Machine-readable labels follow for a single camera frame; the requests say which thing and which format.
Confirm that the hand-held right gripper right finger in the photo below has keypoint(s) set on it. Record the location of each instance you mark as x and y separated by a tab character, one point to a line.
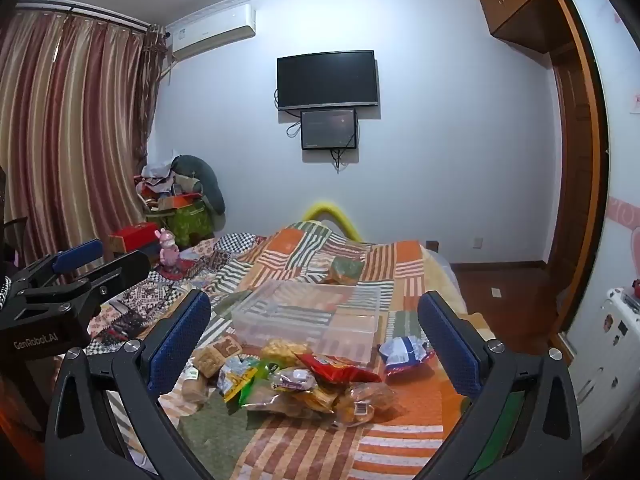
450	340

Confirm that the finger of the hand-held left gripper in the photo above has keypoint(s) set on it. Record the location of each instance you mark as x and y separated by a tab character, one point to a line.
120	272
77	255

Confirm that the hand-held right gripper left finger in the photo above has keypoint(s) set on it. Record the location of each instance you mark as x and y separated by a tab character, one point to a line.
180	340

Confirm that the brown rice cake packet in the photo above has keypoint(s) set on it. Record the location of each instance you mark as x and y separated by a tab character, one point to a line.
218	355

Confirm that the blue white snack bag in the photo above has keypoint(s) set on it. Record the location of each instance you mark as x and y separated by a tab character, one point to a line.
405	350

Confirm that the clear bread bag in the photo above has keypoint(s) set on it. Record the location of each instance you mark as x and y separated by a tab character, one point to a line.
195	387

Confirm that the green white snack packet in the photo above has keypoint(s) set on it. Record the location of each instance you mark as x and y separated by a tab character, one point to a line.
235	377

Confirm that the clear bag of buns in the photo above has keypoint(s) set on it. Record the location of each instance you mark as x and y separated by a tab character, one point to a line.
365	402

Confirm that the red snack bag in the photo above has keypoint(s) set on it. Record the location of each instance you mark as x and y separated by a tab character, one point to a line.
335	365

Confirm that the purple label snack packet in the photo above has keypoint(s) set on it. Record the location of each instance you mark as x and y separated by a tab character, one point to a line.
295	379

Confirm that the clear plastic container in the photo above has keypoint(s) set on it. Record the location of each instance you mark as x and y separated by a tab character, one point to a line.
300	310

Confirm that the checkered patterned quilt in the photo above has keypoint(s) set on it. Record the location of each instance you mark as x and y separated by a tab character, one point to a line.
145	300

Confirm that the red box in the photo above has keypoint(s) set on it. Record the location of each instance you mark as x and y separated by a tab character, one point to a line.
134	236

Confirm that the pink plush toy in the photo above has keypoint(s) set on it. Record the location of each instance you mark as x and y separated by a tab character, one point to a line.
168	249

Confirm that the green printed box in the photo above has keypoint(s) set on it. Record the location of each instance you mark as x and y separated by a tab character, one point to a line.
189	222

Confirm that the pile of clothes and boxes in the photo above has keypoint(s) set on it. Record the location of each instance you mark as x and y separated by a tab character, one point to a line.
160	185

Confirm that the striped brown curtain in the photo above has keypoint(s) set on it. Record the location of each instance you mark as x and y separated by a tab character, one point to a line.
65	135

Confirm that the grey green cushion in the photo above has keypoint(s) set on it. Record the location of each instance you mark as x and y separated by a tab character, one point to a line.
200	172

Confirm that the white cabinet with stickers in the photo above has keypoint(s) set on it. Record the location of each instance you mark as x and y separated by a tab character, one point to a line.
607	360

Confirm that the yellow foam tube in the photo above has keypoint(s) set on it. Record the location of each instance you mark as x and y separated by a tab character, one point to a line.
335	214

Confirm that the white air conditioner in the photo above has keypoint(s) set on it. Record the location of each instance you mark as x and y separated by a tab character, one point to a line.
215	27

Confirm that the white door with pink print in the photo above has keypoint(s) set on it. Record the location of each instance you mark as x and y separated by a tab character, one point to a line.
617	110

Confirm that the white wall socket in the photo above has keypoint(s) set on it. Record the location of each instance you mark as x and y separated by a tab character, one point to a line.
477	243

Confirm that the small black wall monitor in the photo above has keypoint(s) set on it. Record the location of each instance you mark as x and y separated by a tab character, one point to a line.
328	129

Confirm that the black wall television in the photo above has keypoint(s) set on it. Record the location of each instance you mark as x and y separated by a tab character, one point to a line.
326	80

